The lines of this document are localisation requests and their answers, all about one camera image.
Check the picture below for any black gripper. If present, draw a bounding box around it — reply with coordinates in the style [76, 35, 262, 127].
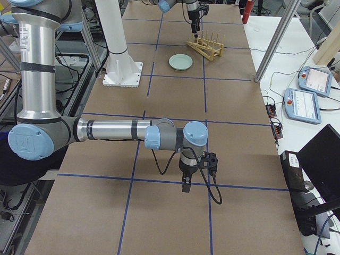
[185, 2, 200, 38]

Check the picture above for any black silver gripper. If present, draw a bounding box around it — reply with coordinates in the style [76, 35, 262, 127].
[178, 146, 204, 192]

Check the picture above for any mint green plate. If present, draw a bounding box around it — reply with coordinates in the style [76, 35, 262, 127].
[168, 54, 193, 71]

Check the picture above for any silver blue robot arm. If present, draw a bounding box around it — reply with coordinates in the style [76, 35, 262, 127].
[8, 1, 208, 192]
[149, 0, 209, 38]

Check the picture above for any wooden dish rack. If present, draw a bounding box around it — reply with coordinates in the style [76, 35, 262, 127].
[186, 30, 225, 61]

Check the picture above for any red cylinder bottle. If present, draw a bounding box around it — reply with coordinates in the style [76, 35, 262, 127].
[242, 0, 254, 24]

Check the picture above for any orange black connector block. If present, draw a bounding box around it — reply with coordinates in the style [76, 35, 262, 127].
[266, 100, 277, 118]

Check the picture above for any black mini computer box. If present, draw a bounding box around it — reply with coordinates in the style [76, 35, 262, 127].
[280, 150, 307, 192]

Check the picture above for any far teach pendant tablet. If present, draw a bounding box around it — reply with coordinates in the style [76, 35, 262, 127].
[298, 66, 333, 97]

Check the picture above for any teach pendant tablet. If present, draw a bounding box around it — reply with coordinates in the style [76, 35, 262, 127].
[298, 66, 333, 97]
[284, 88, 321, 124]

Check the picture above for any near teach pendant tablet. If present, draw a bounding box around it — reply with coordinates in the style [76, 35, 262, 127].
[284, 88, 321, 124]

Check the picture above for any wooden beam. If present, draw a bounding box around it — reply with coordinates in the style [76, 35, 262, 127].
[313, 1, 339, 65]

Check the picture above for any black computer monitor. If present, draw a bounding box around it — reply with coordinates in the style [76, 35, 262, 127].
[297, 124, 339, 209]

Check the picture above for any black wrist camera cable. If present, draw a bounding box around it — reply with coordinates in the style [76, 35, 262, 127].
[151, 146, 223, 205]

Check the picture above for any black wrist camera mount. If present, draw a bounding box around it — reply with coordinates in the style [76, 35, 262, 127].
[200, 151, 218, 176]

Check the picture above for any black pendant cable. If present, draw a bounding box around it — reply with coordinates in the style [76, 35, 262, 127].
[249, 37, 330, 112]

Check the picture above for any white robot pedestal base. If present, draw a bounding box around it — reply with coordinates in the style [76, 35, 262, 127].
[95, 0, 143, 88]

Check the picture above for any aluminium frame post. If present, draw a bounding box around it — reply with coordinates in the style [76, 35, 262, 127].
[254, 1, 301, 83]

